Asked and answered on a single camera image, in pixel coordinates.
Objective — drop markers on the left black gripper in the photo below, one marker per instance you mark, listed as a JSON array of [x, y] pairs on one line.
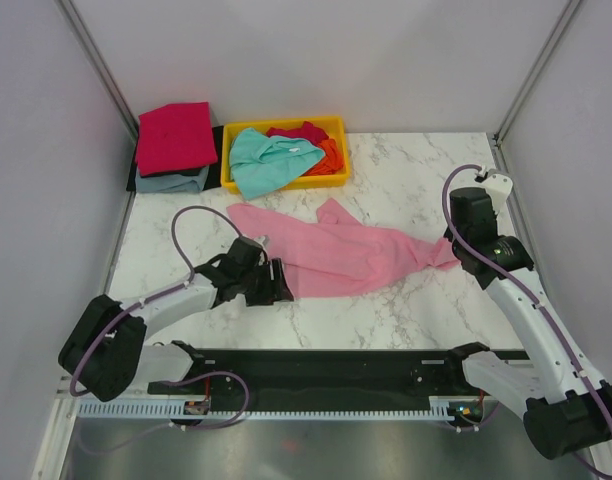
[[274, 289]]

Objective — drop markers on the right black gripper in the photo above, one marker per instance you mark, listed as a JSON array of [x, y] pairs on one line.
[[495, 215]]

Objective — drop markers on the pink t shirt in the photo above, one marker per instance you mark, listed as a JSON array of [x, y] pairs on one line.
[[337, 256]]

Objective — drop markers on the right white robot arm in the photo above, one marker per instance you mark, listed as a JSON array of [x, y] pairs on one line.
[[566, 405]]

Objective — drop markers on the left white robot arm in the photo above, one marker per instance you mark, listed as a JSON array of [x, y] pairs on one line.
[[107, 352]]

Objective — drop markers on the teal t shirt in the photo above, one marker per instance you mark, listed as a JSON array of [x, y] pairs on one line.
[[260, 164]]

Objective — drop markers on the orange t shirt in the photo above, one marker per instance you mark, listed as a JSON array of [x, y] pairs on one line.
[[331, 163]]

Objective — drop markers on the folded grey blue t shirt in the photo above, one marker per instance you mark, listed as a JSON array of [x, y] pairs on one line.
[[172, 183]]

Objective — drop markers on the dark red t shirt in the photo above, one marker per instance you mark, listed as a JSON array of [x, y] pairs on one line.
[[307, 131]]

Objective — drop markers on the yellow plastic bin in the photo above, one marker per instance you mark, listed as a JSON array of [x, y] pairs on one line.
[[333, 125]]

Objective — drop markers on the folded crimson t shirt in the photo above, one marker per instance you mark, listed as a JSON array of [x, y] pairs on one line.
[[174, 138]]

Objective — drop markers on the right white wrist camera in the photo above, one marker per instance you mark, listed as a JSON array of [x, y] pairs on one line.
[[498, 185]]

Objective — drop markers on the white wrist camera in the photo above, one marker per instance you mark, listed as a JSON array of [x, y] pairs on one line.
[[263, 241], [498, 185]]

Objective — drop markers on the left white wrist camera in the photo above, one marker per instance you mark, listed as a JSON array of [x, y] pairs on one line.
[[263, 241]]

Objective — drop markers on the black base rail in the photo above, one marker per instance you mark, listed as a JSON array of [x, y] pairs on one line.
[[332, 381]]

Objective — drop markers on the right aluminium frame post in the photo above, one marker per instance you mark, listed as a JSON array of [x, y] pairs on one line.
[[555, 37]]

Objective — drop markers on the aluminium frame post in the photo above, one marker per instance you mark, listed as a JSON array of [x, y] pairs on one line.
[[94, 55], [555, 37]]

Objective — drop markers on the left aluminium frame post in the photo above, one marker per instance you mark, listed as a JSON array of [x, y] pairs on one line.
[[94, 55]]

